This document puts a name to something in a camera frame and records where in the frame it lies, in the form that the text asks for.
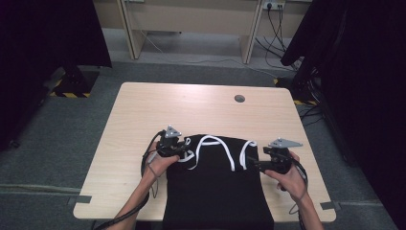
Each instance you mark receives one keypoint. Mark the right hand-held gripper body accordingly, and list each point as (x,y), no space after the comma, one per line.
(279,159)

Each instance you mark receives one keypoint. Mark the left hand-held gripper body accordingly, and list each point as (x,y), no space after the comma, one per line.
(167,143)

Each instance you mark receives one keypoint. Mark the black white-trimmed tank top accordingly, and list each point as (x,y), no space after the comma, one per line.
(217,195)

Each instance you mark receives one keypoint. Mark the person's left hand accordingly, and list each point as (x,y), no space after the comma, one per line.
(158,166)

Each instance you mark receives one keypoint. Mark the person's right hand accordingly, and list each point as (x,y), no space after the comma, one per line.
(293,182)

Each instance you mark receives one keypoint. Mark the grey round table grommet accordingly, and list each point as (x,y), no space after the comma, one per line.
(239,98)

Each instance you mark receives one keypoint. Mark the black hazard-striped stand base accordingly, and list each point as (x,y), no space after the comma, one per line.
(75,84)
(287,83)

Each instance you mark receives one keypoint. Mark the black curtain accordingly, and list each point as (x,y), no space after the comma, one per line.
(38,32)
(367,80)

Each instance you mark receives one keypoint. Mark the beige wooden desk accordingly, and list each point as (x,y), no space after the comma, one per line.
(191,16)

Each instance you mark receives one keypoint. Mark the white wall power socket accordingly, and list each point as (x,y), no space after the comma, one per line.
(274,4)

